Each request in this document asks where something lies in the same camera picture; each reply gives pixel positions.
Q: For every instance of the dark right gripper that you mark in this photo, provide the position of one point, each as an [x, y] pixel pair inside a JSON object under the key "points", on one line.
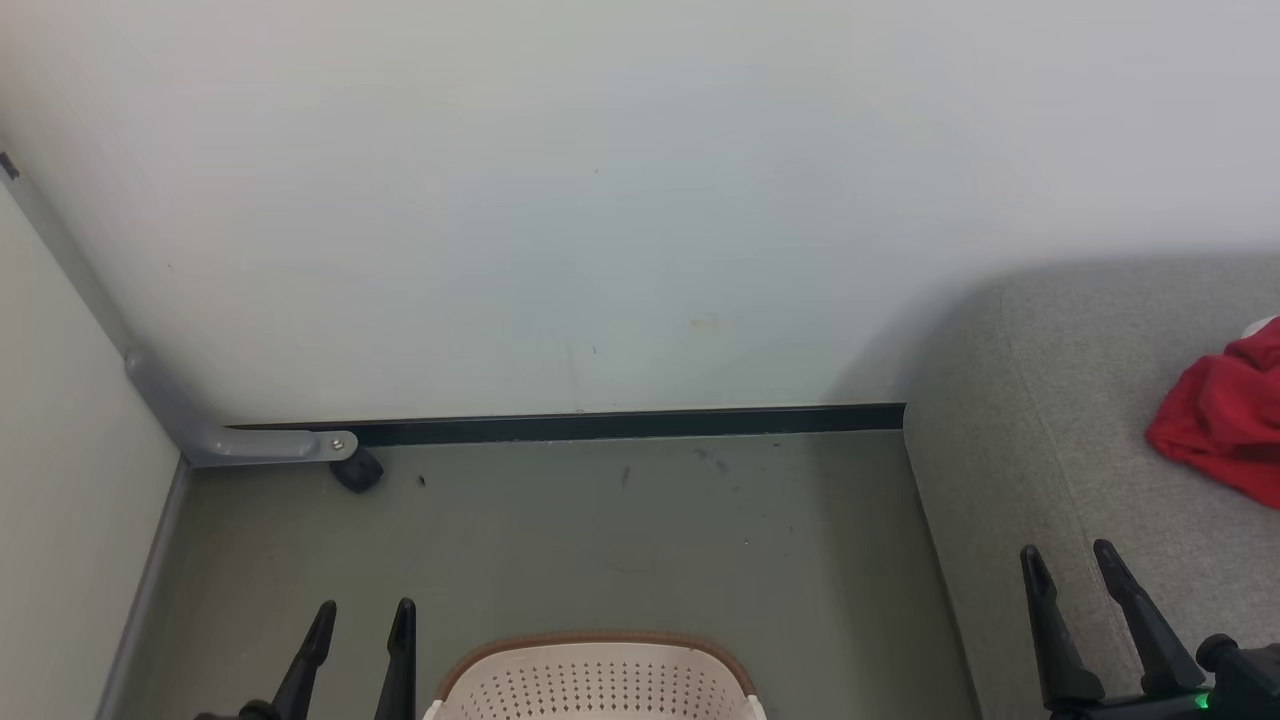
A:
{"points": [[1130, 708]]}

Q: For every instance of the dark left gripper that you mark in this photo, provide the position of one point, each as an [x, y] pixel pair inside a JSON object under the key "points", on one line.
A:
{"points": [[235, 714]]}

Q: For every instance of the red garment with white trim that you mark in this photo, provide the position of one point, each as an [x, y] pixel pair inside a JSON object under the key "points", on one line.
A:
{"points": [[1225, 420]]}

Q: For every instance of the beige perforated laundry basket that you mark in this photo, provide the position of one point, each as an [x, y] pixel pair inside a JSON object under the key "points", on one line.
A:
{"points": [[600, 685]]}

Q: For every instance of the grey fabric sofa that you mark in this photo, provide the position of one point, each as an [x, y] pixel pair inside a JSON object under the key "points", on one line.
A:
{"points": [[1060, 480]]}

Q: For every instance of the black baseboard strip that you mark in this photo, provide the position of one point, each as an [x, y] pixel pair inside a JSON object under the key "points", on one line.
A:
{"points": [[620, 424]]}

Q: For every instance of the grey metal foot bracket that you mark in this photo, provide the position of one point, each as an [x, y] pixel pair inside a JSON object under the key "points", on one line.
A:
{"points": [[230, 443]]}

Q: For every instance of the small dark wall clip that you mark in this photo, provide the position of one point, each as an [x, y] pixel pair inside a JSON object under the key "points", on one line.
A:
{"points": [[8, 166]]}

